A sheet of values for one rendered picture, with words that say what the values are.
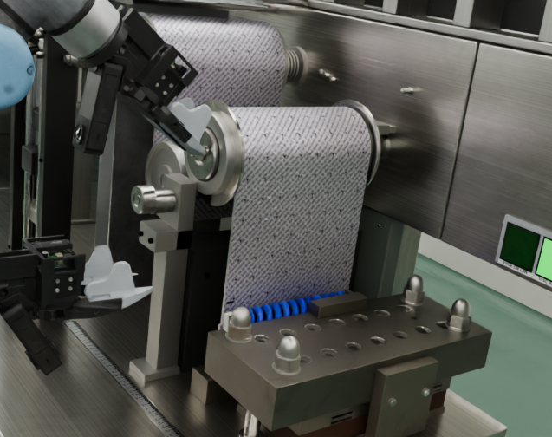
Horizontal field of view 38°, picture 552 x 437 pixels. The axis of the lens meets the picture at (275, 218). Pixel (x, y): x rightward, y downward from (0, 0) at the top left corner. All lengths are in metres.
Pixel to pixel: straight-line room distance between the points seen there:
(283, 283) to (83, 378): 0.32
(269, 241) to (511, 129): 0.37
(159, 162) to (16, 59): 0.52
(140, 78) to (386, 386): 0.50
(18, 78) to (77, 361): 0.60
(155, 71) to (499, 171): 0.49
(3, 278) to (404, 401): 0.54
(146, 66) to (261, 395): 0.43
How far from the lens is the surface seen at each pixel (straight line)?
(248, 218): 1.10
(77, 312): 0.97
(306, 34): 1.46
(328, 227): 1.20
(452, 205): 1.21
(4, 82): 0.77
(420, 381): 1.13
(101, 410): 1.15
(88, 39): 0.94
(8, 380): 1.22
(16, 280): 0.97
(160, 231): 1.12
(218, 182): 1.08
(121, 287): 1.00
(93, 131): 0.98
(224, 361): 1.07
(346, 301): 1.19
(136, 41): 0.98
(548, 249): 1.11
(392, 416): 1.12
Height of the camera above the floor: 1.52
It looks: 18 degrees down
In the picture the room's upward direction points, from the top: 7 degrees clockwise
